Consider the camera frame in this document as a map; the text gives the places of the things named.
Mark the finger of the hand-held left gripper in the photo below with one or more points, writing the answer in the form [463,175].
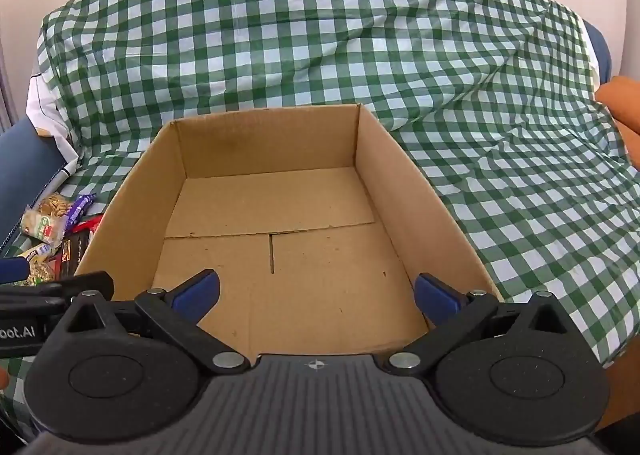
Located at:
[12,270]
[50,292]

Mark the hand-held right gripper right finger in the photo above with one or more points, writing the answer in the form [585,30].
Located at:
[435,297]

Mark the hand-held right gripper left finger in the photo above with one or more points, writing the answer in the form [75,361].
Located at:
[197,292]

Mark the clear bag of yellow crisps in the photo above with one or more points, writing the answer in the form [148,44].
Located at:
[42,271]

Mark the yellow and white snack bar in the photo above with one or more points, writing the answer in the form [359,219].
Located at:
[37,251]

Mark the black and red snack packet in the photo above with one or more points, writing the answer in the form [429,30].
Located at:
[72,250]

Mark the white green-label snack packet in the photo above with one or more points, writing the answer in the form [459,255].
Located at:
[42,227]

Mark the clear peanut brittle packet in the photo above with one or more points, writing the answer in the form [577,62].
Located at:
[52,205]

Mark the red white-striped wafer packet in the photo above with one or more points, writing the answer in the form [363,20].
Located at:
[90,225]

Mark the purple chocolate bar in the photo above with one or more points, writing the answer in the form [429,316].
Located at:
[77,210]

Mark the cardboard box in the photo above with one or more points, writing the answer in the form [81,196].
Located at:
[300,245]

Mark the blue sofa cushion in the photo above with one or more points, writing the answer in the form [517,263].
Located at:
[25,160]

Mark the white cloth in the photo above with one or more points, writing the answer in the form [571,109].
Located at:
[47,100]

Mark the orange cushion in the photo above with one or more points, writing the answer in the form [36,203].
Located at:
[622,105]

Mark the green checkered cloth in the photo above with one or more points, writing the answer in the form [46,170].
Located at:
[320,35]

